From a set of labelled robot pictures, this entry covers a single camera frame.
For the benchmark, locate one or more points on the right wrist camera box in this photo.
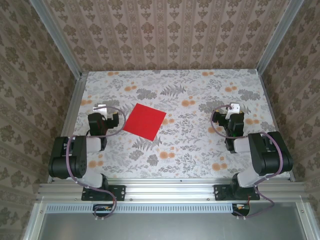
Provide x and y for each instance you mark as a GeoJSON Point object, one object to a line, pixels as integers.
{"type": "Point", "coordinates": [233, 110]}

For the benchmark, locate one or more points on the black connector board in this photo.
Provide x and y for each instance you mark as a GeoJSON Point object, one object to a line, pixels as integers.
{"type": "Point", "coordinates": [102, 212]}
{"type": "Point", "coordinates": [241, 211]}

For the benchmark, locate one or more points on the grey sheet metal panel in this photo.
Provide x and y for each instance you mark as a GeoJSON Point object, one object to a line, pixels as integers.
{"type": "Point", "coordinates": [170, 225]}

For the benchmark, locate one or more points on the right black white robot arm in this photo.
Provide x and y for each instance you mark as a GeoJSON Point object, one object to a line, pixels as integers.
{"type": "Point", "coordinates": [272, 160]}

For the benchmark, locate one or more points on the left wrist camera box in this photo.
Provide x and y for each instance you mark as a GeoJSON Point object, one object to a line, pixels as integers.
{"type": "Point", "coordinates": [100, 108]}

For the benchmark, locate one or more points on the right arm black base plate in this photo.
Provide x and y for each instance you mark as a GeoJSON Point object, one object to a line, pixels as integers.
{"type": "Point", "coordinates": [218, 192]}

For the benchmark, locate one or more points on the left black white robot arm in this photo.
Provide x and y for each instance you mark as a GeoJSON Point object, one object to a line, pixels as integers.
{"type": "Point", "coordinates": [67, 160]}

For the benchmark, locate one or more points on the aluminium frame post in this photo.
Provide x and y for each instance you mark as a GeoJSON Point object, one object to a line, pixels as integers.
{"type": "Point", "coordinates": [60, 40]}
{"type": "Point", "coordinates": [278, 35]}

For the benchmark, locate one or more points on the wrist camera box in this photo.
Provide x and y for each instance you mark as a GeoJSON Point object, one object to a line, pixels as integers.
{"type": "Point", "coordinates": [100, 108]}
{"type": "Point", "coordinates": [233, 110]}

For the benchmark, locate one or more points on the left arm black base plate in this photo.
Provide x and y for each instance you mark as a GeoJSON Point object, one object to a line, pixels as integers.
{"type": "Point", "coordinates": [120, 192]}

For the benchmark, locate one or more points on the red square paper sheet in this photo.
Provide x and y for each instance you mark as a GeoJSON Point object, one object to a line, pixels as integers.
{"type": "Point", "coordinates": [145, 122]}

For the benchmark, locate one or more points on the floral patterned table cover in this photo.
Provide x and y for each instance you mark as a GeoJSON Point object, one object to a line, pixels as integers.
{"type": "Point", "coordinates": [150, 82]}

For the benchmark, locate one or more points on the aluminium side rail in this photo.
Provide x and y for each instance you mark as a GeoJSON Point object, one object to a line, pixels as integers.
{"type": "Point", "coordinates": [273, 112]}
{"type": "Point", "coordinates": [73, 105]}

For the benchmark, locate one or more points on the long aluminium mounting rail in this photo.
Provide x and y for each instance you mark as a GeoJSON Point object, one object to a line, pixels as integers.
{"type": "Point", "coordinates": [170, 190]}

